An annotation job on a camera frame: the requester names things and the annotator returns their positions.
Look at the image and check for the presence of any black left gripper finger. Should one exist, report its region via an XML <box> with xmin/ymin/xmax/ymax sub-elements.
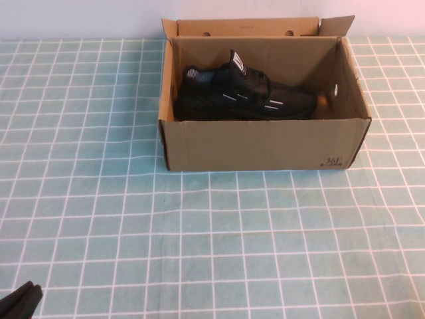
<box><xmin>0</xmin><ymin>280</ymin><xmax>35</xmax><ymax>319</ymax></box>
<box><xmin>6</xmin><ymin>283</ymin><xmax>44</xmax><ymax>319</ymax></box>

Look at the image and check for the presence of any green white grid tablecloth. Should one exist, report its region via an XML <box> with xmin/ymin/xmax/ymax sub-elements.
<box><xmin>0</xmin><ymin>36</ymin><xmax>425</xmax><ymax>319</ymax></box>

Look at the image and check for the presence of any black knit sneaker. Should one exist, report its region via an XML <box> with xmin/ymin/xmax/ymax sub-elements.
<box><xmin>174</xmin><ymin>49</ymin><xmax>319</xmax><ymax>122</ymax></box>

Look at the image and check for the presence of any brown cardboard shoe box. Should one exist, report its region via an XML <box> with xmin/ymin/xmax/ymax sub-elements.
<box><xmin>157</xmin><ymin>15</ymin><xmax>373</xmax><ymax>172</ymax></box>

